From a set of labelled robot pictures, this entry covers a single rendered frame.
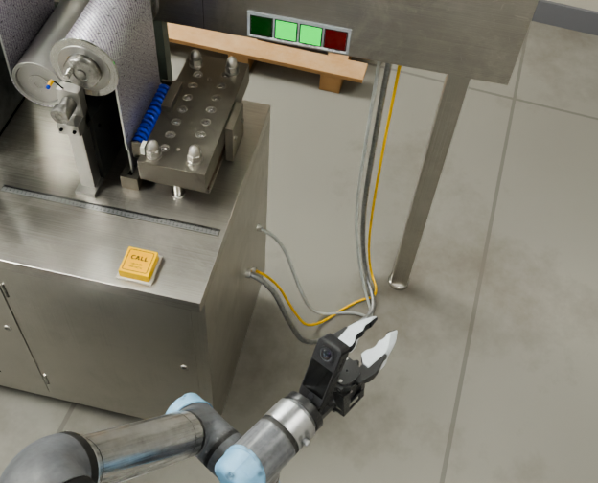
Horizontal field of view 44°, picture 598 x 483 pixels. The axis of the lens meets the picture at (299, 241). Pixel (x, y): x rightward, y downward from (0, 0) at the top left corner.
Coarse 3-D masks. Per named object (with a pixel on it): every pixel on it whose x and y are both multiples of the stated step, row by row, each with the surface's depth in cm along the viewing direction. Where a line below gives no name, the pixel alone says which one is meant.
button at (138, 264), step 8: (128, 248) 169; (136, 248) 169; (128, 256) 168; (136, 256) 168; (144, 256) 168; (152, 256) 168; (128, 264) 166; (136, 264) 166; (144, 264) 166; (152, 264) 167; (120, 272) 166; (128, 272) 165; (136, 272) 165; (144, 272) 165; (152, 272) 168; (144, 280) 166
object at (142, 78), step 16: (144, 48) 171; (144, 64) 173; (128, 80) 165; (144, 80) 175; (128, 96) 167; (144, 96) 178; (128, 112) 170; (144, 112) 180; (128, 128) 172; (128, 144) 174
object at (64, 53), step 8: (64, 48) 152; (72, 48) 152; (80, 48) 151; (64, 56) 154; (88, 56) 153; (96, 56) 152; (104, 64) 154; (104, 72) 155; (104, 80) 157; (88, 88) 160; (96, 88) 159
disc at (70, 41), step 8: (64, 40) 151; (72, 40) 151; (80, 40) 150; (56, 48) 153; (88, 48) 151; (96, 48) 151; (56, 56) 155; (104, 56) 152; (56, 64) 157; (112, 64) 153; (56, 72) 159; (112, 72) 155; (64, 80) 160; (112, 80) 157; (104, 88) 159; (112, 88) 159
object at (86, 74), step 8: (72, 56) 153; (80, 56) 153; (64, 64) 154; (72, 64) 153; (80, 64) 152; (88, 64) 152; (96, 64) 154; (64, 72) 155; (80, 72) 154; (88, 72) 154; (96, 72) 154; (72, 80) 157; (80, 80) 156; (88, 80) 156; (96, 80) 155
